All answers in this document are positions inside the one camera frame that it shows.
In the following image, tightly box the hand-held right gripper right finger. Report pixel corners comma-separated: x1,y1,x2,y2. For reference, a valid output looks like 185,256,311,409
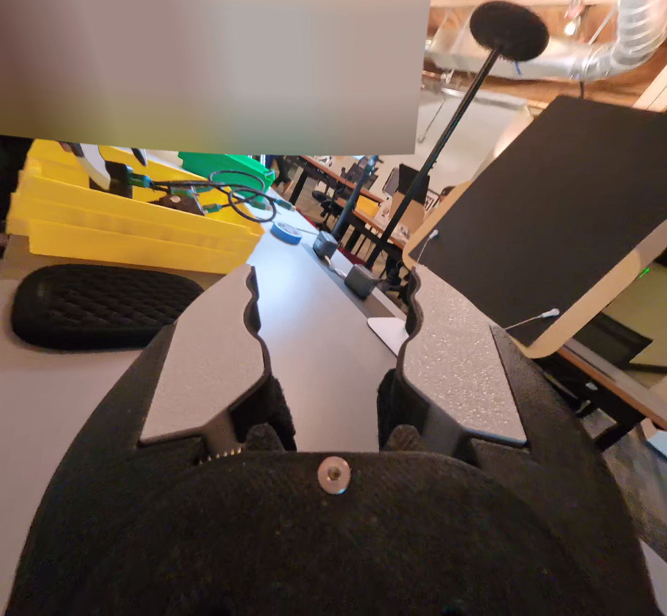
396,266,529,446

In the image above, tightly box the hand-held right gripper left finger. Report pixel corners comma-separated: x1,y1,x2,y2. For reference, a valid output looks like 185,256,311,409
139,263,273,445

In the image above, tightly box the black hdmi switch box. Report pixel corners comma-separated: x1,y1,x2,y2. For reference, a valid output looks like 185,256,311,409
155,193,207,217

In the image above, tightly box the green plastic bin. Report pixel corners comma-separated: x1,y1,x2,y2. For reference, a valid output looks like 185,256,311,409
177,151,276,191

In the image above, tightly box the black textured wrist pad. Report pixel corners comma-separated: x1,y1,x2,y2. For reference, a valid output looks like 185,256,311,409
11,263,205,351

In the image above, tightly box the black computer monitor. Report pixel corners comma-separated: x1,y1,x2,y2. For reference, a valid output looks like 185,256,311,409
573,311,655,370

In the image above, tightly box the brown cardboard box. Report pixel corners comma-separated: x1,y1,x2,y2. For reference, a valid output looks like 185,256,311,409
389,190,426,232

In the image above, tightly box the long wooden workbench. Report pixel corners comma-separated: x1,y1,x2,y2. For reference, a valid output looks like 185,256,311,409
299,155,667,429

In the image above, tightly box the black board with wooden rim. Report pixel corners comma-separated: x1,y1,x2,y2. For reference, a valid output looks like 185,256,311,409
402,95,667,360

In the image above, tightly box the light panel stand pole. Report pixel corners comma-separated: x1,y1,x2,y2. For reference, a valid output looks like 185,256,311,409
331,155,381,242

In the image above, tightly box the black pole with round disc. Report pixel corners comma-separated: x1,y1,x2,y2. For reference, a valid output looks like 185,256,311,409
365,0,550,270

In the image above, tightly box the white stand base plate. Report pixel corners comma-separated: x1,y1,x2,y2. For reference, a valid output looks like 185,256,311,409
367,316,410,357

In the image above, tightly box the silver ventilation duct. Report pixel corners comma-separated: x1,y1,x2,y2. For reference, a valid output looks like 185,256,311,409
425,0,667,81

